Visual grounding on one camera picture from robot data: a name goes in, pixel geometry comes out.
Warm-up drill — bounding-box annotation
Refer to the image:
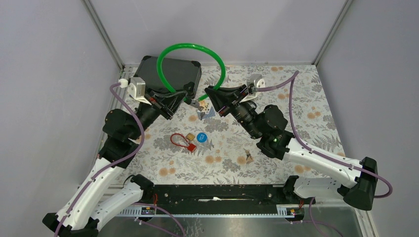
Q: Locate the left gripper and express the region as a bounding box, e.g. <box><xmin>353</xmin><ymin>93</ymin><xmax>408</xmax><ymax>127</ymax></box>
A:
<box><xmin>129</xmin><ymin>85</ymin><xmax>189</xmax><ymax>140</ymax></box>

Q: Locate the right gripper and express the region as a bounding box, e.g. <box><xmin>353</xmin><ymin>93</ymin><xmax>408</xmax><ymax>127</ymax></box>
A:
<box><xmin>204</xmin><ymin>84</ymin><xmax>263</xmax><ymax>140</ymax></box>

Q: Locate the brass padlock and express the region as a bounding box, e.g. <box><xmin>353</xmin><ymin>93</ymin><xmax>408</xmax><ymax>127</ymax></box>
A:
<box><xmin>185</xmin><ymin>133</ymin><xmax>196</xmax><ymax>143</ymax></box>

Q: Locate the green cable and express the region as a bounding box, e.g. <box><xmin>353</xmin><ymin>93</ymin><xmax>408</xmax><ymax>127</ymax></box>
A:
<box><xmin>156</xmin><ymin>42</ymin><xmax>227</xmax><ymax>109</ymax></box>

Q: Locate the red cable lock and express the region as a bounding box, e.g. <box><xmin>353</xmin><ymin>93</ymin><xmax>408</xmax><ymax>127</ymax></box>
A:
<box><xmin>170</xmin><ymin>133</ymin><xmax>197</xmax><ymax>153</ymax></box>

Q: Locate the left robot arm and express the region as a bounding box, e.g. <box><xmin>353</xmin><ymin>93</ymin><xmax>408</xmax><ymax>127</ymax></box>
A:
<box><xmin>42</xmin><ymin>91</ymin><xmax>185</xmax><ymax>237</ymax></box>

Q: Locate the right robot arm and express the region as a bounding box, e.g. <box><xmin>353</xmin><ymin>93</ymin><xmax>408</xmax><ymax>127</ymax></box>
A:
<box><xmin>205</xmin><ymin>85</ymin><xmax>378</xmax><ymax>211</ymax></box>

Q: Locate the blue-backed playing card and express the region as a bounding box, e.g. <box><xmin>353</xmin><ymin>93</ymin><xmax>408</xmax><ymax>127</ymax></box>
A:
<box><xmin>197</xmin><ymin>107</ymin><xmax>215</xmax><ymax>120</ymax></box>

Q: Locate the dark green carrying case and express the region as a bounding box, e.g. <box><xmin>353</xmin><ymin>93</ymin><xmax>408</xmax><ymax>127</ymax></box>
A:
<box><xmin>134</xmin><ymin>55</ymin><xmax>202</xmax><ymax>99</ymax></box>

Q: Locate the blue small blind chip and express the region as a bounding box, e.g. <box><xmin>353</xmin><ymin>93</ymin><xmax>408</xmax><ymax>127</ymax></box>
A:
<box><xmin>196</xmin><ymin>132</ymin><xmax>208</xmax><ymax>143</ymax></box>

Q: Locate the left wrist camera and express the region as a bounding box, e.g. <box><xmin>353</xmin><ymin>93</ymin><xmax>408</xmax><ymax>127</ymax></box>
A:
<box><xmin>128</xmin><ymin>77</ymin><xmax>151</xmax><ymax>105</ymax></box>

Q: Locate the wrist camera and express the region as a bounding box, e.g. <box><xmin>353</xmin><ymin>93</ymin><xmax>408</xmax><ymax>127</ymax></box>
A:
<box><xmin>244</xmin><ymin>74</ymin><xmax>266</xmax><ymax>101</ymax></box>
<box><xmin>128</xmin><ymin>77</ymin><xmax>151</xmax><ymax>105</ymax></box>

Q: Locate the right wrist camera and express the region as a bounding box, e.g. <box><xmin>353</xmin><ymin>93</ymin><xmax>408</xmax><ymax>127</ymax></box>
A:
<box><xmin>244</xmin><ymin>74</ymin><xmax>266</xmax><ymax>101</ymax></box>

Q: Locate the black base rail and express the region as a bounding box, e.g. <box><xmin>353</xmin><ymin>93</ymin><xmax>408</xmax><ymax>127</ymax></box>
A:
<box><xmin>124</xmin><ymin>174</ymin><xmax>310</xmax><ymax>215</ymax></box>

